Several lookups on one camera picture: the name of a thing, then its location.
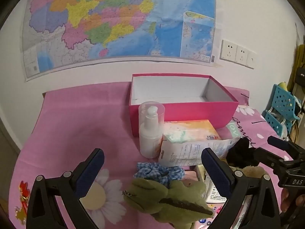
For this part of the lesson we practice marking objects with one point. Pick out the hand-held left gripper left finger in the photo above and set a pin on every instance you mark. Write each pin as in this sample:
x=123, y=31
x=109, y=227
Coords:
x=91, y=171

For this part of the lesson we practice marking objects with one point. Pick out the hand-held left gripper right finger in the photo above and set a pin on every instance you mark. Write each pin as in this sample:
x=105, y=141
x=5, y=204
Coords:
x=215, y=171

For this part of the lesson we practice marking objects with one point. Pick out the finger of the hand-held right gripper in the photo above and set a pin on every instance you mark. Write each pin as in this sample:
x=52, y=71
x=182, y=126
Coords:
x=278, y=144
x=266, y=157

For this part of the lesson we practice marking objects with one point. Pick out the small yellow box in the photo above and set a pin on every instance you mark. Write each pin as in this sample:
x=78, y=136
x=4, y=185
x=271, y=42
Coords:
x=199, y=173

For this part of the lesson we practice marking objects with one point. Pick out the white and yellow packet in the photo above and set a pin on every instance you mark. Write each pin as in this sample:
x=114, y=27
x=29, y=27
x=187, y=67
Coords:
x=214, y=194

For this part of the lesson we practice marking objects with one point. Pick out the black fuzzy scrunchie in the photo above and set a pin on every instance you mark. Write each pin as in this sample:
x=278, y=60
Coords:
x=238, y=152

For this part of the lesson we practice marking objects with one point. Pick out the white printed pouch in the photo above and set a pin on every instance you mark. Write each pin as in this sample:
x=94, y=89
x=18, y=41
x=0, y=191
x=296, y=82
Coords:
x=185, y=151

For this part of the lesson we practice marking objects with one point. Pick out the blue gingham scrunchie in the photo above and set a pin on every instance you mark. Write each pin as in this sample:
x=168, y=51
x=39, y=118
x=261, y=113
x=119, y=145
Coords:
x=152, y=169

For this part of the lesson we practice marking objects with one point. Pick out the green plush crocodile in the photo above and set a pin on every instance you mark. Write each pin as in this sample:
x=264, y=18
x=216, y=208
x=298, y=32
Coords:
x=147, y=195

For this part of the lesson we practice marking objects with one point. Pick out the pink cardboard box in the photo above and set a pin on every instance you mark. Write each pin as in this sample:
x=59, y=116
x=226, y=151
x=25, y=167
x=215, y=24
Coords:
x=190, y=112

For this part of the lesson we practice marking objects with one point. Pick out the person's right hand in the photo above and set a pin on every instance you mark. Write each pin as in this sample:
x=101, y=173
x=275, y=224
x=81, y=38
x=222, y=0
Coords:
x=287, y=200

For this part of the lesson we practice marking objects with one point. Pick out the brown plush toy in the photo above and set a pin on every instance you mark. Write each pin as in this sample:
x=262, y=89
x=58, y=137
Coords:
x=252, y=170

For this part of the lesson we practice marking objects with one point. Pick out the blue perforated plastic rack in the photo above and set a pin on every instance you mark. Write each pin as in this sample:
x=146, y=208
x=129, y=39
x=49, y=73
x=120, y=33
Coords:
x=283, y=102

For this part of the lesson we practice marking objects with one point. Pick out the pink floral bed sheet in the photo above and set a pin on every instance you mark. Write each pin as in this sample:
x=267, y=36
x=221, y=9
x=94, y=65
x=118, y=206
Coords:
x=83, y=124

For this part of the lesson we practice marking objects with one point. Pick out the pastel tissue pack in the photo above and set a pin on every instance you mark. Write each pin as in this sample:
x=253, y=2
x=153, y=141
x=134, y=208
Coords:
x=190, y=130

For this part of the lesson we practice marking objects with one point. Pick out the colourful printed packet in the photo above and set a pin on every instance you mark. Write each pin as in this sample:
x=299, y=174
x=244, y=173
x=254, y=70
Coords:
x=205, y=220

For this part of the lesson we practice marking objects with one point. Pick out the white pump bottle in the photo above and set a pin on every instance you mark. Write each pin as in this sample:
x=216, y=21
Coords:
x=150, y=138

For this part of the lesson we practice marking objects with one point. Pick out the grey brown door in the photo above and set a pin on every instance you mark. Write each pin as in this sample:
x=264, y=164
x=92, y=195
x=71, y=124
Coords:
x=9, y=148

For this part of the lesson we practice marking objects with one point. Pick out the olive yellow hanging garment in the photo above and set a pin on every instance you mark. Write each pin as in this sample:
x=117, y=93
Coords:
x=299, y=59

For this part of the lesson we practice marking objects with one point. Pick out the white wall switch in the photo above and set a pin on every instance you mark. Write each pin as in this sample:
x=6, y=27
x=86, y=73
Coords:
x=251, y=59

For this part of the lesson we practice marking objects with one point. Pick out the white wall socket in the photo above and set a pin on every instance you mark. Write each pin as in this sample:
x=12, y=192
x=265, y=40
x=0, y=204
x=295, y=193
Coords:
x=242, y=54
x=228, y=50

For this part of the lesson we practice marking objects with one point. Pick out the colourful wall map poster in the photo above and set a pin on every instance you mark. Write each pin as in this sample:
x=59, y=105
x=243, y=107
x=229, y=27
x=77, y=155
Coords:
x=107, y=16

